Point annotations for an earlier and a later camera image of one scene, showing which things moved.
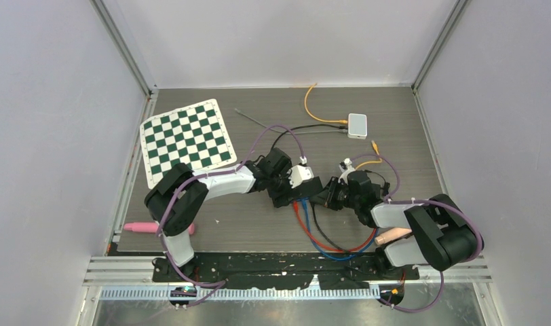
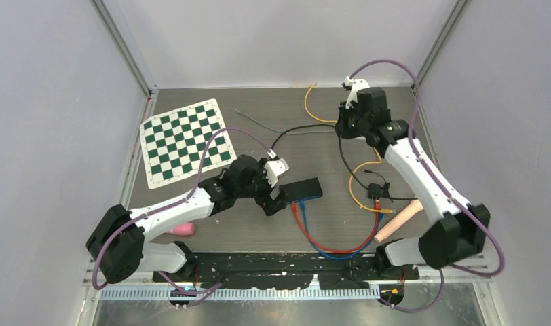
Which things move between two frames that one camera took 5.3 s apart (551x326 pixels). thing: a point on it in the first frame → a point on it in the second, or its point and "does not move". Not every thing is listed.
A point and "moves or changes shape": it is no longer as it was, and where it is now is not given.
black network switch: [307, 188] does not move
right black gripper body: [351, 201] → [353, 124]
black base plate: [280, 272] does not move
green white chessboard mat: [195, 135] does not move
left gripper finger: [307, 189] → [273, 203]
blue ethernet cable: [302, 201] does not move
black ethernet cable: [321, 231] moves or changes shape
